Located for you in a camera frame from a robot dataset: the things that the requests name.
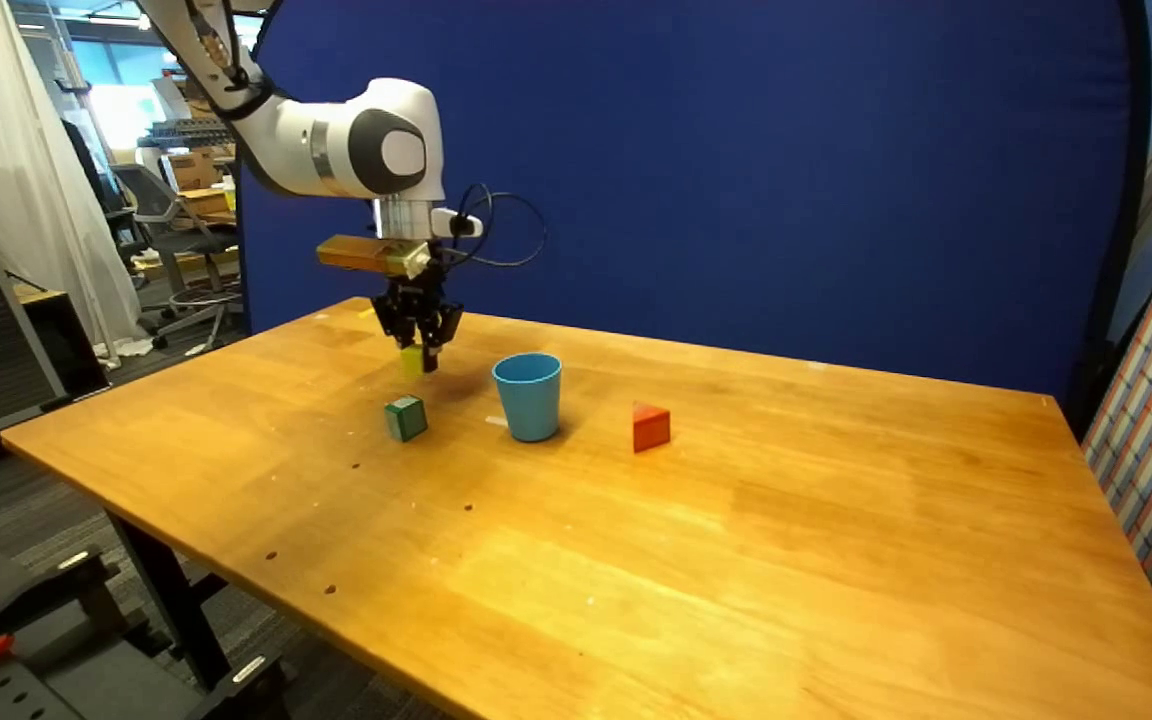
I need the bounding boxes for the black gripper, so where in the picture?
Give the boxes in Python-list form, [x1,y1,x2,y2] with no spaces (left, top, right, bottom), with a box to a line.
[373,261,462,375]

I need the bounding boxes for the blue fabric backdrop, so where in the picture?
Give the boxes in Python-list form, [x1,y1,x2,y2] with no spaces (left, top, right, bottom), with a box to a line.
[233,0,1152,431]

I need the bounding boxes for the green block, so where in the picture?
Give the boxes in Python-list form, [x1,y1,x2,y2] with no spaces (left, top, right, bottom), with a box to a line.
[379,390,431,442]

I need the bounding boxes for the black cart with orange handles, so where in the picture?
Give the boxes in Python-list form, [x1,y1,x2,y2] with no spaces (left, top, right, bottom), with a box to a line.
[0,548,286,720]

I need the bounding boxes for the white curtain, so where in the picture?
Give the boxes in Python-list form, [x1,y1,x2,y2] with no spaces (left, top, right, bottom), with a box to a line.
[0,0,157,367]

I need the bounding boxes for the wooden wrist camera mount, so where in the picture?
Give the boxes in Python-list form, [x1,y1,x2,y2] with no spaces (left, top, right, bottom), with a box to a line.
[312,231,434,285]

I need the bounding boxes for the red block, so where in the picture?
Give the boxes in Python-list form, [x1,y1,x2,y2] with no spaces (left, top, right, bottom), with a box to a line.
[628,403,676,455]

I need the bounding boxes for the shelf with cardboard boxes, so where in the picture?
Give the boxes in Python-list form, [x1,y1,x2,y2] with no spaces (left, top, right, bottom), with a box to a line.
[111,72,248,351]

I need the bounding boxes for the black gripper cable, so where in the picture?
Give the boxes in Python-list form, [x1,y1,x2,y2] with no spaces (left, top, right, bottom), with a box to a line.
[442,181,548,275]

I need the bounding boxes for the blue plastic cup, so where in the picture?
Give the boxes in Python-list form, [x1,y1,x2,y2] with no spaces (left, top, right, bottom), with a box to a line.
[486,347,567,448]

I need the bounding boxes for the black table leg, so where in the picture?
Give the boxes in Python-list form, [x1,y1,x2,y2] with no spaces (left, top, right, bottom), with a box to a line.
[102,511,236,693]

